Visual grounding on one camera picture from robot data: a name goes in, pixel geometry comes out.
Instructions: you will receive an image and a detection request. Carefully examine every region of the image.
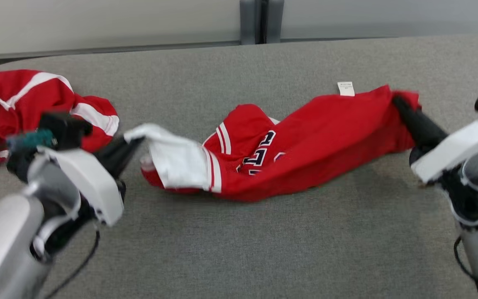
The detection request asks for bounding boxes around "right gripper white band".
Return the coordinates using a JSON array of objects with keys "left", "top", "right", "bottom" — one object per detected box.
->
[{"left": 393, "top": 96, "right": 478, "bottom": 183}]

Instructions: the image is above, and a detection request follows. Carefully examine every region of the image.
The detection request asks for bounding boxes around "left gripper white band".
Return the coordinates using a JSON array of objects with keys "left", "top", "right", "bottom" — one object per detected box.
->
[{"left": 36, "top": 136, "right": 146, "bottom": 227}]

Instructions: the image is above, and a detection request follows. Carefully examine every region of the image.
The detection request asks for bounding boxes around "red basketball jersey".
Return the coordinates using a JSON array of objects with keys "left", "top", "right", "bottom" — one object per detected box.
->
[{"left": 124, "top": 82, "right": 421, "bottom": 203}]

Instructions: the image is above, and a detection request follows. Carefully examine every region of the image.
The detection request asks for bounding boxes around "teal camera cable connector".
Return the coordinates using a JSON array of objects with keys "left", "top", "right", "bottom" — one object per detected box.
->
[{"left": 6, "top": 129, "right": 55, "bottom": 152}]

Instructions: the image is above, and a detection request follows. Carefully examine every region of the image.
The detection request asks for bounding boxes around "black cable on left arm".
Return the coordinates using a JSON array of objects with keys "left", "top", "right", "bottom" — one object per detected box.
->
[{"left": 43, "top": 229, "right": 101, "bottom": 299}]

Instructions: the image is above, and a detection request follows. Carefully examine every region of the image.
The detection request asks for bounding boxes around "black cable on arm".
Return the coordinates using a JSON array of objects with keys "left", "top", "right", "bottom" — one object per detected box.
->
[
  {"left": 43, "top": 229, "right": 101, "bottom": 299},
  {"left": 454, "top": 236, "right": 478, "bottom": 279}
]

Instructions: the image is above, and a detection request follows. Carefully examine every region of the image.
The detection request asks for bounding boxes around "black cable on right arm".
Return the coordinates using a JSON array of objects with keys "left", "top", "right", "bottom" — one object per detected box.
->
[{"left": 454, "top": 236, "right": 478, "bottom": 279}]

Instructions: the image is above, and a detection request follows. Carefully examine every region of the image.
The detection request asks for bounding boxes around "grey partition post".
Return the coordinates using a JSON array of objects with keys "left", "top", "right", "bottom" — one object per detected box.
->
[{"left": 239, "top": 0, "right": 285, "bottom": 45}]

